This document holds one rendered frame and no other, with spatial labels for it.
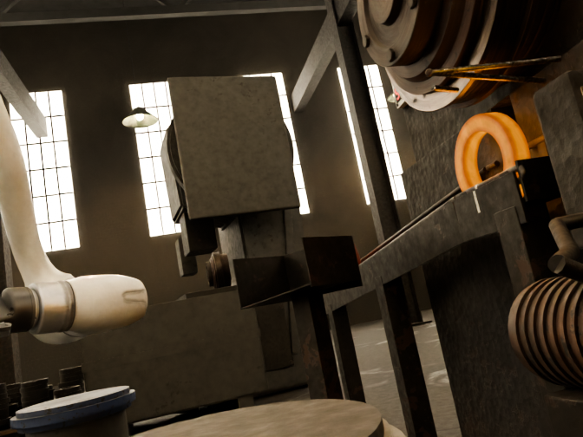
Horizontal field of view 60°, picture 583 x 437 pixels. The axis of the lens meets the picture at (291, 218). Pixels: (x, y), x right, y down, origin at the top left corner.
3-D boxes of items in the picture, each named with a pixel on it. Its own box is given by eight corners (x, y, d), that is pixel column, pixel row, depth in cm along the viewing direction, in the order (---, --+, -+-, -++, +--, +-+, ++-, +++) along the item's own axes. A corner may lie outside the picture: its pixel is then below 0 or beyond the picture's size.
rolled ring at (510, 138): (498, 95, 87) (514, 94, 87) (445, 135, 104) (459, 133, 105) (527, 199, 83) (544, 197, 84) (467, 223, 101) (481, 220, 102)
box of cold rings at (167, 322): (248, 394, 383) (231, 290, 397) (273, 409, 305) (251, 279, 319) (104, 429, 352) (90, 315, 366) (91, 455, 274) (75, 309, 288)
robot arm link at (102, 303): (80, 332, 86) (49, 342, 94) (160, 322, 97) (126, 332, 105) (74, 269, 88) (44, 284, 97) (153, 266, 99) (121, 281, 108)
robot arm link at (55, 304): (49, 316, 94) (15, 319, 90) (59, 271, 92) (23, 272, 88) (68, 342, 88) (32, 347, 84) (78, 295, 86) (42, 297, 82)
